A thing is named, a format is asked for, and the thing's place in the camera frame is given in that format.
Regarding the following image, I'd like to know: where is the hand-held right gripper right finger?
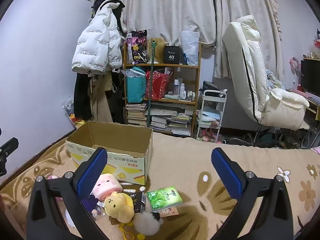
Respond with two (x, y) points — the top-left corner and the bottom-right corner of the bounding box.
(211, 147), (293, 240)

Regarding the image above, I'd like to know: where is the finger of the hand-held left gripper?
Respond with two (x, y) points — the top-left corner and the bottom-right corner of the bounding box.
(0, 137), (19, 178)

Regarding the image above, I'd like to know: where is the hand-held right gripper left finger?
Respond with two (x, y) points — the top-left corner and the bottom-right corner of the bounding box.
(26, 147), (108, 240)

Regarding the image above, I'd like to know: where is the pink roll cake plush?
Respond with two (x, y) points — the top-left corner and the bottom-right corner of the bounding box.
(91, 172), (123, 200)

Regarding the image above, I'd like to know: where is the printed cardboard box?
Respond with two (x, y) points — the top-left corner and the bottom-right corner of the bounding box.
(65, 121), (153, 185)

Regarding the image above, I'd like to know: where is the yellow plush toy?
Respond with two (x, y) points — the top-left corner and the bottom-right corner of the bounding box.
(104, 191), (135, 223)

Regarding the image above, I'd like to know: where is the green tissue pack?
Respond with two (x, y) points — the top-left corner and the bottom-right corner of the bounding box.
(146, 186), (183, 212)

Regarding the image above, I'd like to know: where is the white fluffy plush keychain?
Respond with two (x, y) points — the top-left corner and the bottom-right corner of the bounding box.
(132, 211), (164, 240)

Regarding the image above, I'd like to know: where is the white soft toy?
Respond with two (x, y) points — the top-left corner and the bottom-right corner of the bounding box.
(64, 209), (78, 230)

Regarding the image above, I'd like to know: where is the black tissue pack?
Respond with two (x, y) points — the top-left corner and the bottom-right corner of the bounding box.
(130, 191), (147, 213)

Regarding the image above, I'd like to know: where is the light blue folded cloth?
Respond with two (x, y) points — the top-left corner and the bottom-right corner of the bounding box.
(200, 111), (222, 123)

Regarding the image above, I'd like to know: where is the beige hanging garment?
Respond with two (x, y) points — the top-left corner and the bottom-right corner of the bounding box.
(87, 72), (115, 123)

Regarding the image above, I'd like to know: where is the plastic bag of toys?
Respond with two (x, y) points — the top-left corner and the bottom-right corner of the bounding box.
(61, 97), (75, 117)

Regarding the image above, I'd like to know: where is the brown bear paper tag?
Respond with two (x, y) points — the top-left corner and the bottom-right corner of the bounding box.
(159, 206), (179, 217)

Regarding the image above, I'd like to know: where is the stack of old books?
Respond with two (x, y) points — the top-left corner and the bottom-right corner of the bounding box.
(126, 102), (148, 127)

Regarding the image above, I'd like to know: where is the white rolling cart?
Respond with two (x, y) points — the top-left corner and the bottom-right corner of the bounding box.
(196, 89), (228, 143)

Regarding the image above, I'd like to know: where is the dark hanging coat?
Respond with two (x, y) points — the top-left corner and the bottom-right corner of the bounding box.
(74, 72), (93, 120)

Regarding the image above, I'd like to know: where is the black item on cart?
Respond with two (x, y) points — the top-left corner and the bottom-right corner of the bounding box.
(201, 80), (220, 93)

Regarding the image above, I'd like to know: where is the row of small bottles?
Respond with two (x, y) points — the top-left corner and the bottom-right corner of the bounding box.
(172, 79), (197, 100)

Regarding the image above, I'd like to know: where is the teal shopping bag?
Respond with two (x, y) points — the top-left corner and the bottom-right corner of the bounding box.
(125, 66), (147, 104)

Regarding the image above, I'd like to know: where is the blue blanket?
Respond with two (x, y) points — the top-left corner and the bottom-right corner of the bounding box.
(265, 70), (285, 90)

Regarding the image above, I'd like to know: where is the green pole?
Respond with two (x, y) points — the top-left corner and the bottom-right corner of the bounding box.
(146, 40), (157, 130)

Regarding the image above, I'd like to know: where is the red gift bag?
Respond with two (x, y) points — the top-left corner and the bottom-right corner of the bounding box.
(145, 70), (173, 100)

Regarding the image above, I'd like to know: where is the wooden desk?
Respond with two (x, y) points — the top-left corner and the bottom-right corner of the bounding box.
(287, 89), (320, 130)

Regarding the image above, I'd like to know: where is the white recliner chair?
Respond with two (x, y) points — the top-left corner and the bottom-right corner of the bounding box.
(222, 15), (310, 147)

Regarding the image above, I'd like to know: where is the wooden shelf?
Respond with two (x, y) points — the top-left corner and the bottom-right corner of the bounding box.
(122, 41), (202, 137)

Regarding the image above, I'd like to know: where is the pink flower fan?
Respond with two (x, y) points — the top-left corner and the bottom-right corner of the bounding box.
(289, 57), (302, 85)

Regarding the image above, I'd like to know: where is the white puffer jacket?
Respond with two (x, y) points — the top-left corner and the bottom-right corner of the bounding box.
(71, 0), (125, 74)

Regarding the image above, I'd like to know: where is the black monitor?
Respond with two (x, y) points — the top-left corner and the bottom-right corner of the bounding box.
(300, 59), (320, 94)

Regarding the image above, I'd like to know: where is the black cardboard box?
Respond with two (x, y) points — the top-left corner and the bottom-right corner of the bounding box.
(164, 45), (181, 64)

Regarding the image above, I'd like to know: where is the black cartoon print bag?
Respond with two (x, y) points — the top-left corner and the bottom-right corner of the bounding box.
(126, 30), (148, 64)

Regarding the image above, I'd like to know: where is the clear plastic bag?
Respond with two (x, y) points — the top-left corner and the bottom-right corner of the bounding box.
(180, 30), (200, 66)

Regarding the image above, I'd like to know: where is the blond wig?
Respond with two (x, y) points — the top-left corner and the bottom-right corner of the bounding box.
(146, 38), (167, 64)

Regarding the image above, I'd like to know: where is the black hanging garment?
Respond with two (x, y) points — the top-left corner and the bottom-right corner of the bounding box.
(92, 0), (128, 33)

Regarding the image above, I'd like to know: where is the floral curtain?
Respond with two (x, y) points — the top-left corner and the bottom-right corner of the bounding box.
(122, 0), (217, 48)
(212, 0), (285, 85)

